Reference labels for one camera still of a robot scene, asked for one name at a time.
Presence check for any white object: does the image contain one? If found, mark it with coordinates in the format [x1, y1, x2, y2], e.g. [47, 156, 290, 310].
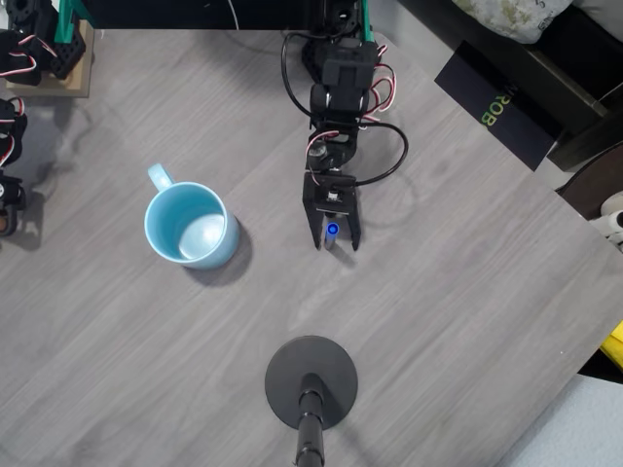
[588, 192, 623, 252]

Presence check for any light blue grey cloth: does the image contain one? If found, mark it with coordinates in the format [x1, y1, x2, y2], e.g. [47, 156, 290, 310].
[491, 372, 623, 467]

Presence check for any camouflage pattern pillow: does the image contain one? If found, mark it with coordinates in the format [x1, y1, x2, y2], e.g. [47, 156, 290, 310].
[452, 0, 575, 45]

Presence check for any wooden base board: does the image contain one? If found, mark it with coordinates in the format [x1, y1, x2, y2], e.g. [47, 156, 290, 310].
[5, 18, 94, 98]

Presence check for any black round-base camera stand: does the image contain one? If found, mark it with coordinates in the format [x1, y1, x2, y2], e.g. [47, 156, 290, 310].
[264, 335, 360, 467]

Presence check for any black camera cable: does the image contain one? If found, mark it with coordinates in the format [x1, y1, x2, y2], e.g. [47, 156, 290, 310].
[280, 31, 410, 189]

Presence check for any light blue ceramic mug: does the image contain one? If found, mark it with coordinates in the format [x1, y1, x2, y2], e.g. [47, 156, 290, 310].
[143, 162, 240, 271]

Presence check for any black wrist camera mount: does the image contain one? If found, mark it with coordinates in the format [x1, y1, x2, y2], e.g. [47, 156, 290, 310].
[302, 170, 360, 218]

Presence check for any black box green lettering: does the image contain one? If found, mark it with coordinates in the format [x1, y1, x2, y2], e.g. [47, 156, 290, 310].
[433, 39, 566, 172]

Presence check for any yellow object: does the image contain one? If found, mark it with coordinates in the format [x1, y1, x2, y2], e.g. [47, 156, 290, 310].
[599, 320, 623, 369]

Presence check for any dark brown round furniture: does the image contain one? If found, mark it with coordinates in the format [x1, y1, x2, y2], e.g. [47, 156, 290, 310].
[554, 143, 623, 223]

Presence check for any light grey cushion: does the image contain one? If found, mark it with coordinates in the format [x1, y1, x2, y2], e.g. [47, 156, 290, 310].
[571, 0, 623, 28]

